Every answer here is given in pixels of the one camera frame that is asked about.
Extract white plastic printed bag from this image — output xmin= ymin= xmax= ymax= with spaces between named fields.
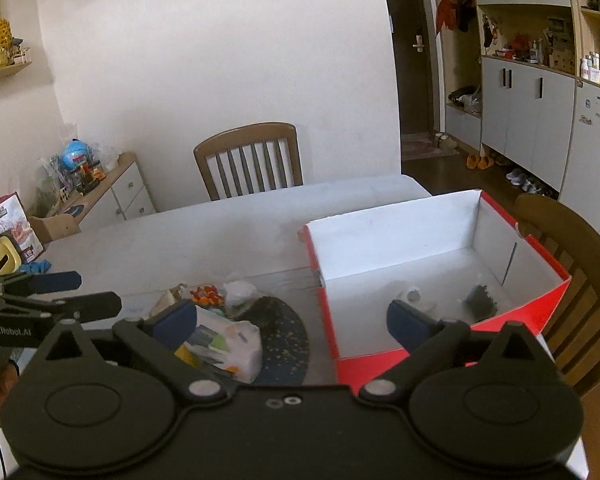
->
xmin=175 ymin=307 xmax=263 ymax=384

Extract clear crinkled plastic wrap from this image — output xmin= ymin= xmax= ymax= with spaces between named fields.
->
xmin=222 ymin=281 xmax=258 ymax=310

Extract blue cloth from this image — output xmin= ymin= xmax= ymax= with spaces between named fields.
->
xmin=18 ymin=259 xmax=52 ymax=275

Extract cardboard box on sideboard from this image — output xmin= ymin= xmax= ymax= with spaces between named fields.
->
xmin=28 ymin=214 xmax=81 ymax=245

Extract red white snack bag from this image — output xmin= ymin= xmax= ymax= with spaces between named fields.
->
xmin=0 ymin=193 xmax=44 ymax=263

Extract red cardboard shoe box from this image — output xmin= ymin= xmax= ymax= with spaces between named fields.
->
xmin=304 ymin=190 xmax=571 ymax=391

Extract white sideboard cabinet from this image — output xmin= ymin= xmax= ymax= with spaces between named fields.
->
xmin=42 ymin=152 xmax=157 ymax=233

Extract blue round toy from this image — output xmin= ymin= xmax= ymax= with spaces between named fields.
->
xmin=60 ymin=139 xmax=93 ymax=171

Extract wooden chair beside box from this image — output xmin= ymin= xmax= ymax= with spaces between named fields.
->
xmin=515 ymin=194 xmax=600 ymax=396

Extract orange slippers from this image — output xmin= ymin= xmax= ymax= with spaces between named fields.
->
xmin=466 ymin=154 xmax=494 ymax=170

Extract wooden slat-back chair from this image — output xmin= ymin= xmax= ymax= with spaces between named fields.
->
xmin=193 ymin=122 xmax=303 ymax=200

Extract large white wall cabinet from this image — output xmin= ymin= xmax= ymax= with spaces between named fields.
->
xmin=432 ymin=0 xmax=600 ymax=233

